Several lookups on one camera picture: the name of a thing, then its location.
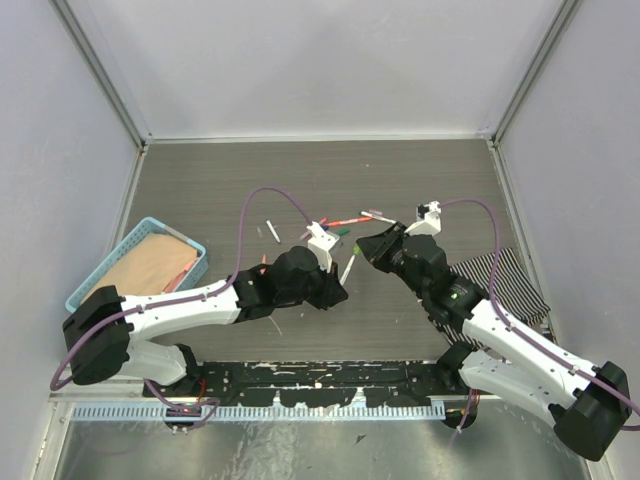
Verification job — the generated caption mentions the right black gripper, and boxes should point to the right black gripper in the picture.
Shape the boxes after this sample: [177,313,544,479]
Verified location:
[358,220,428,299]

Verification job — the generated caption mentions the white marker lime end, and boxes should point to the white marker lime end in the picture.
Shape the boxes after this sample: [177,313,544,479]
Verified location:
[340,254,357,285]

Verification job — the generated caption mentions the white marker green end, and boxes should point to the white marker green end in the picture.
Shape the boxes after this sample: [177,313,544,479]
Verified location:
[360,211,400,225]

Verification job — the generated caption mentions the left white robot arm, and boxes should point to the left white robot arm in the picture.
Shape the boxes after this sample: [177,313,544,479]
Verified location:
[62,246,349,397]

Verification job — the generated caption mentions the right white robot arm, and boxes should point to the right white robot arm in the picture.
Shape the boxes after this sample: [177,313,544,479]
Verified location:
[357,224,632,461]

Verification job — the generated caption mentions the pink highlighter pen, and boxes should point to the pink highlighter pen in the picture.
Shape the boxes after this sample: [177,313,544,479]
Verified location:
[299,216,329,240]

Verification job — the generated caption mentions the orange white marker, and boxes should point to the orange white marker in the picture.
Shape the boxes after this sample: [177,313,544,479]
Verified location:
[325,216,373,227]

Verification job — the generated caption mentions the white marker blue end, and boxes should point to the white marker blue end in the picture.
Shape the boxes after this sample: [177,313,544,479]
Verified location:
[265,219,282,244]

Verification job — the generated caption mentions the striped black white cloth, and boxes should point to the striped black white cloth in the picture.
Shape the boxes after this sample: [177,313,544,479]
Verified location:
[449,247,551,328]

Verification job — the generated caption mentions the light blue plastic basket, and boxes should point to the light blue plastic basket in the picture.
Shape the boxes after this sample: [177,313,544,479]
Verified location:
[65,217,209,313]

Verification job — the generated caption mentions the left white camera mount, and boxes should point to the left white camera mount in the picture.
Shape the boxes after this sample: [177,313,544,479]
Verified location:
[306,222,343,272]

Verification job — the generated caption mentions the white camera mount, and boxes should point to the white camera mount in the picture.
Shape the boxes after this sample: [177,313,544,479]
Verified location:
[405,201,441,236]
[306,222,343,272]

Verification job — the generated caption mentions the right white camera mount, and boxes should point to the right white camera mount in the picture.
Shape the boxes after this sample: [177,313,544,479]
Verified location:
[405,201,441,236]

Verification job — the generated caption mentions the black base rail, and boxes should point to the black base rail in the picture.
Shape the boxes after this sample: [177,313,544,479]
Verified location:
[153,360,469,408]

